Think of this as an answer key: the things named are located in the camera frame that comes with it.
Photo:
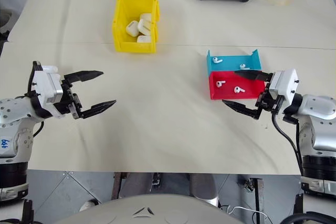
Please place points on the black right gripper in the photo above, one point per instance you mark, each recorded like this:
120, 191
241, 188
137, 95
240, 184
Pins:
270, 102

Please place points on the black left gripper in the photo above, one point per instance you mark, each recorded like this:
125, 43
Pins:
67, 103

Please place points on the white earbud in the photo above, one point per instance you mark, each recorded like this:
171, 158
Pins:
243, 66
217, 60
220, 83
238, 90

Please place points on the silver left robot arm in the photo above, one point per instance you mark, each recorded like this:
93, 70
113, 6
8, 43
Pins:
10, 108

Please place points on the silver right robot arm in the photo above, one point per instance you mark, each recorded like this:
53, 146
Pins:
320, 113

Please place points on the yellow plastic bin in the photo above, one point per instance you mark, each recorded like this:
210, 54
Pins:
120, 24

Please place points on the red open tray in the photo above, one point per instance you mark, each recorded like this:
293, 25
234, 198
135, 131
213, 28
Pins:
225, 94

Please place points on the blue open tray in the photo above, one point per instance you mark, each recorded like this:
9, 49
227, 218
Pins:
231, 62

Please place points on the rusty metal table leg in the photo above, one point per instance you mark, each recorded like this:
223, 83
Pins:
258, 200
117, 186

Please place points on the small metal clamp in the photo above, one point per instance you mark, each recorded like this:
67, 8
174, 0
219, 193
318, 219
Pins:
156, 182

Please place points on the grey round object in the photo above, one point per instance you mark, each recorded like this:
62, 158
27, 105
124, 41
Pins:
4, 20

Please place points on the white rounded shoe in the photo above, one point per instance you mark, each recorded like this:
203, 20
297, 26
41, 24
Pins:
88, 205

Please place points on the grey robot torso shell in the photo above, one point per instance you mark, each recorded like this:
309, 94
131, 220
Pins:
118, 211

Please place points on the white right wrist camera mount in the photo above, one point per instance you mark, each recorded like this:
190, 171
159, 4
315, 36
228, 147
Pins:
284, 82

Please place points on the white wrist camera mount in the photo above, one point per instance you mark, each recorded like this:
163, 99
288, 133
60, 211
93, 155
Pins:
46, 85
284, 82

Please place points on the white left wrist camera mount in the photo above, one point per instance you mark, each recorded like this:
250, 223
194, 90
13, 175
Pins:
46, 85

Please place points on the grey round post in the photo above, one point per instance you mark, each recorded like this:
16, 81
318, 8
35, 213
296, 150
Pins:
203, 187

